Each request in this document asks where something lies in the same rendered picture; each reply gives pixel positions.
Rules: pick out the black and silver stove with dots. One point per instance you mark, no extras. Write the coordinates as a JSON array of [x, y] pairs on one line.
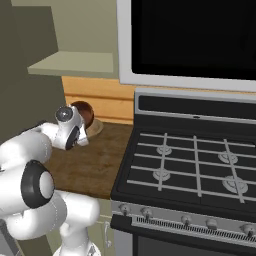
[[186, 166]]

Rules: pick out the beige bowl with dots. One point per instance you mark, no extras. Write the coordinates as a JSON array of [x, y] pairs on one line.
[[95, 128]]

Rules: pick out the olive base cabinet door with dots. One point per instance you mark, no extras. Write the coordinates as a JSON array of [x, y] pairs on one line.
[[106, 210]]

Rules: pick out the white microwave oven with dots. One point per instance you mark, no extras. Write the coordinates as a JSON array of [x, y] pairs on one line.
[[186, 36]]

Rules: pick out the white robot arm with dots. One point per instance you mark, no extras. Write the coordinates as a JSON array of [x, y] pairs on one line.
[[30, 200]]

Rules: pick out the silver stove knob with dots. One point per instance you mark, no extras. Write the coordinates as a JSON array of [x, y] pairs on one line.
[[185, 220], [211, 224], [124, 209], [145, 212], [248, 229]]

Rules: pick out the olive open wall cabinet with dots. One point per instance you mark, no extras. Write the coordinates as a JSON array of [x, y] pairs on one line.
[[76, 40]]

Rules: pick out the olive open cabinet door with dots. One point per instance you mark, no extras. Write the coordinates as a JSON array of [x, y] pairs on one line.
[[26, 83]]

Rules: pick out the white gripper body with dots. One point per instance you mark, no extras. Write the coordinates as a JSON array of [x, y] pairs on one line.
[[82, 138]]

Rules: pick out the brown bowl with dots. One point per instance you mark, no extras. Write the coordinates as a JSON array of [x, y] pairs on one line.
[[85, 110]]

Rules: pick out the black oven door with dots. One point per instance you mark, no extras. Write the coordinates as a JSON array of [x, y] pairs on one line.
[[186, 248]]

